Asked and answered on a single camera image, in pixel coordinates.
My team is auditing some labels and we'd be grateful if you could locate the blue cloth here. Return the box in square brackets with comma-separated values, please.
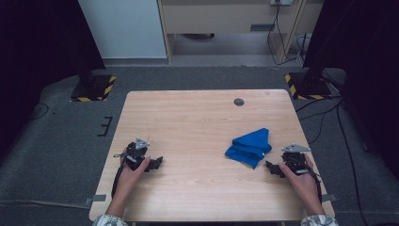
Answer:
[224, 127, 273, 170]

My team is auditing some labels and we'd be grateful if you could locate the thin black floor cable loop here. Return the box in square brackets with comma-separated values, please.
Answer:
[29, 102, 51, 121]

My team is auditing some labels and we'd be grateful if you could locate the person's right hand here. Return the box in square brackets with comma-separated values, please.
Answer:
[278, 154, 318, 205]

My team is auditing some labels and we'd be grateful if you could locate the dark curtain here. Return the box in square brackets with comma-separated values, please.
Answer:
[302, 0, 399, 173]
[0, 0, 106, 159]

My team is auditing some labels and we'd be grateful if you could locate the black floor tape mark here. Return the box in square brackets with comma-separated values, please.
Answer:
[96, 115, 114, 137]

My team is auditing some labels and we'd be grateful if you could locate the white panel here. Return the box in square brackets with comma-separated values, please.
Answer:
[77, 0, 168, 60]

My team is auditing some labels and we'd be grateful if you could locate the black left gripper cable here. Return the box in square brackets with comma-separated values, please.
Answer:
[110, 158, 127, 200]

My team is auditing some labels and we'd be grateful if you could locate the light wooden cabinet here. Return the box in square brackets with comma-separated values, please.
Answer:
[156, 0, 326, 65]

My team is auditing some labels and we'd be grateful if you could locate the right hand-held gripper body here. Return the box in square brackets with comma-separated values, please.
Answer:
[280, 143, 313, 176]

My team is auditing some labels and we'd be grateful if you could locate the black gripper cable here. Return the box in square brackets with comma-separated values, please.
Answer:
[295, 158, 324, 204]
[110, 158, 127, 200]

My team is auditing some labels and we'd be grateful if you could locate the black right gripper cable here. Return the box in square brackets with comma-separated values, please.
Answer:
[295, 158, 324, 204]

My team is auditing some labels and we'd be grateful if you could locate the long black floor cable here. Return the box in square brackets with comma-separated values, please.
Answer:
[335, 102, 371, 226]

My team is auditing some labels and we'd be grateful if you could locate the black stand with striped base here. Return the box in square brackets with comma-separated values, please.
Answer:
[70, 64, 118, 103]
[283, 59, 334, 101]

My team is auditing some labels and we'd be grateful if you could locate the person's left hand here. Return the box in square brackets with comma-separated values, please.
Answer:
[113, 154, 152, 202]

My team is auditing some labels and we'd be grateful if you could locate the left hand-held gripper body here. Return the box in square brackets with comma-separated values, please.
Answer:
[113, 137, 152, 172]

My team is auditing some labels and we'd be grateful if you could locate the black hanging cable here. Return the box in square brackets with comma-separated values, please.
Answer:
[265, 3, 311, 68]

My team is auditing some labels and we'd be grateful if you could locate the grey floor cable strip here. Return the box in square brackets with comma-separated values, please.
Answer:
[0, 199, 92, 211]

